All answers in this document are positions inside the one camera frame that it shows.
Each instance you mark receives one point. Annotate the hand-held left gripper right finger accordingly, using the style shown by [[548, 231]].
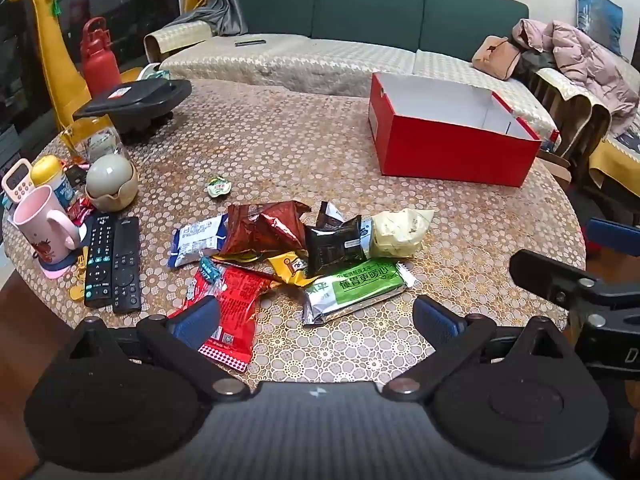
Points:
[[437, 322]]

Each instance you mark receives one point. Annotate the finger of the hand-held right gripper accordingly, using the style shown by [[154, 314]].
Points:
[[612, 232], [540, 270]]

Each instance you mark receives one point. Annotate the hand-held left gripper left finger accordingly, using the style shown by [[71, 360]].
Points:
[[192, 322]]

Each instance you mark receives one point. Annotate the red snack packet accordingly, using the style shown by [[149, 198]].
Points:
[[240, 300]]

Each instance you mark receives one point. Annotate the blue white snack packet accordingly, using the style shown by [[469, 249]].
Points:
[[195, 242]]

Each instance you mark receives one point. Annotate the green silver snack packet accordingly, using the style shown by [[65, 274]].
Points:
[[360, 287]]

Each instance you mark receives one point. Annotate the pale yellow snack packet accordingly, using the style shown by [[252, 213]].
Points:
[[400, 232]]

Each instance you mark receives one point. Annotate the brown foil snack packet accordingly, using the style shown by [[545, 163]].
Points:
[[242, 232], [287, 222]]

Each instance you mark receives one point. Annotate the black snack packet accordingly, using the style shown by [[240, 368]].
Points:
[[332, 247]]

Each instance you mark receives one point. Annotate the small jelly cup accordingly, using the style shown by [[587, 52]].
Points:
[[217, 187]]

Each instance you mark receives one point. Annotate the red cardboard box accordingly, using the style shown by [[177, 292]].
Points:
[[450, 152]]

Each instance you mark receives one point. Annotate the small dark brown packet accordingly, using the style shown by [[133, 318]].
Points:
[[327, 215]]

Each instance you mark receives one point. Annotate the slim black remote control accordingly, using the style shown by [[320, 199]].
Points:
[[126, 265]]

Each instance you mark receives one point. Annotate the brown cardboard box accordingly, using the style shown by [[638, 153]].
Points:
[[552, 167]]

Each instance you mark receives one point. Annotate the wide black remote control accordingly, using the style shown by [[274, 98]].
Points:
[[100, 260]]

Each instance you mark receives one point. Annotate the wooden side sofa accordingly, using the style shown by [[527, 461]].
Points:
[[547, 105]]

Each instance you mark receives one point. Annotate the beige armrest cover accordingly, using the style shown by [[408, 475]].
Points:
[[575, 92]]

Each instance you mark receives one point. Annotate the small red candy wrapper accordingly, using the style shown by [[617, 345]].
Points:
[[80, 210]]

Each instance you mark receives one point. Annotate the beige ball-shaped container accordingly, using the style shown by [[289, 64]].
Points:
[[110, 177]]

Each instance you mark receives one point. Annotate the pink down jacket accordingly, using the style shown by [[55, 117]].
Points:
[[585, 55]]

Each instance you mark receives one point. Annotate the pink mug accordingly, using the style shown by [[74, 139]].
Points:
[[40, 225]]

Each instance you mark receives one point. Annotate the dark grey garment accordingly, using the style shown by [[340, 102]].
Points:
[[532, 65]]

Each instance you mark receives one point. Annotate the gold floral tablecloth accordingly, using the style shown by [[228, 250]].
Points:
[[300, 160]]

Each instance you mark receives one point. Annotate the glass jar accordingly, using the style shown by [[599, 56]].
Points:
[[97, 145]]

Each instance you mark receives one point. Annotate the yellow-capped white bottle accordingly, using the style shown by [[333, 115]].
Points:
[[52, 177]]

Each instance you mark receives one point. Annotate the tan bag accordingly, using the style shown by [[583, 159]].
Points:
[[497, 57]]

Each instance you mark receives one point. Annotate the blue cushion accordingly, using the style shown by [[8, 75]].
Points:
[[597, 15]]

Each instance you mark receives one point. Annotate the white kitchen timer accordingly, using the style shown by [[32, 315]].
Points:
[[15, 182]]

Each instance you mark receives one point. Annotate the black lidded appliance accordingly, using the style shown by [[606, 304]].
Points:
[[135, 102]]

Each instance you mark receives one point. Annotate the red water bottle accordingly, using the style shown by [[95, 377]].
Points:
[[100, 65]]

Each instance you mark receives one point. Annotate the beige checked sofa cover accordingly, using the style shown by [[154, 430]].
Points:
[[300, 62]]

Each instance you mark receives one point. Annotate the black phone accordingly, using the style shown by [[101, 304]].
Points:
[[250, 42]]

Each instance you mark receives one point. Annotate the yellow giraffe toy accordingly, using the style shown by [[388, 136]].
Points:
[[55, 65]]

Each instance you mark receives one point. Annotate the glass sliding door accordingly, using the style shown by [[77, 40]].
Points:
[[20, 60]]

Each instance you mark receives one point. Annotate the green sofa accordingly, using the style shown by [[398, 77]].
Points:
[[370, 5]]

